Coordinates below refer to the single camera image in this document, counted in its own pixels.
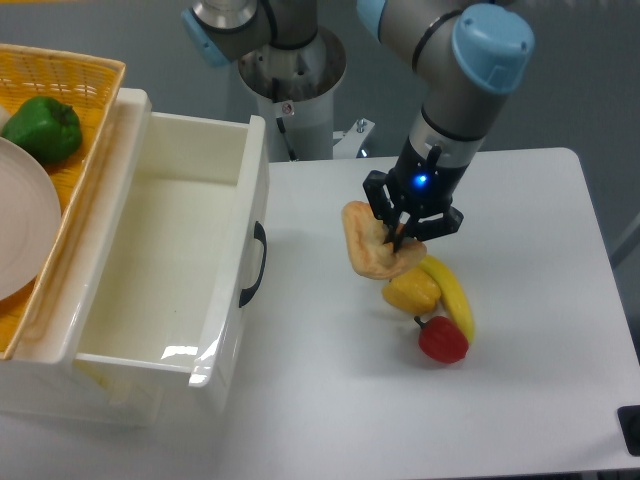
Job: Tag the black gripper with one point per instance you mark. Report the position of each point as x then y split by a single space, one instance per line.
414 198

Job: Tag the triangle bread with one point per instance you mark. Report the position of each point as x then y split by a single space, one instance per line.
369 256

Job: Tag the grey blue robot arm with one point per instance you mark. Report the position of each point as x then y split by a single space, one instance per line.
471 54

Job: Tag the white upper drawer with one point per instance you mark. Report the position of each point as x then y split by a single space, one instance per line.
167 305

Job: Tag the white drawer cabinet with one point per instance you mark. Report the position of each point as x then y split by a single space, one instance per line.
44 376

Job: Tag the yellow bell pepper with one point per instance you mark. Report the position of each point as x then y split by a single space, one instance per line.
414 292

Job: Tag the yellow banana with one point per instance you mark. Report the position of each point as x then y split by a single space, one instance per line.
453 296

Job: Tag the red bell pepper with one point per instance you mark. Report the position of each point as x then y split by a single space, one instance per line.
441 340

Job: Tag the black object at table edge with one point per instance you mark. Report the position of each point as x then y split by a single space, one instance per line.
629 420

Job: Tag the yellow woven basket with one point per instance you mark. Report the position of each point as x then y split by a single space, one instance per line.
63 101

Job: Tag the green bell pepper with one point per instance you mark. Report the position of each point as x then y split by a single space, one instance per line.
47 129

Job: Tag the beige plate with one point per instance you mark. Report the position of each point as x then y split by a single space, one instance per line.
30 218

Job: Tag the white table bracket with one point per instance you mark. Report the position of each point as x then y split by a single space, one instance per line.
352 143

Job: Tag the black drawer handle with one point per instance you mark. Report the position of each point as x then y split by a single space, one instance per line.
257 265

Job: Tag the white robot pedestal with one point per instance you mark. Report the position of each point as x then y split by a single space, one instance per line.
294 92

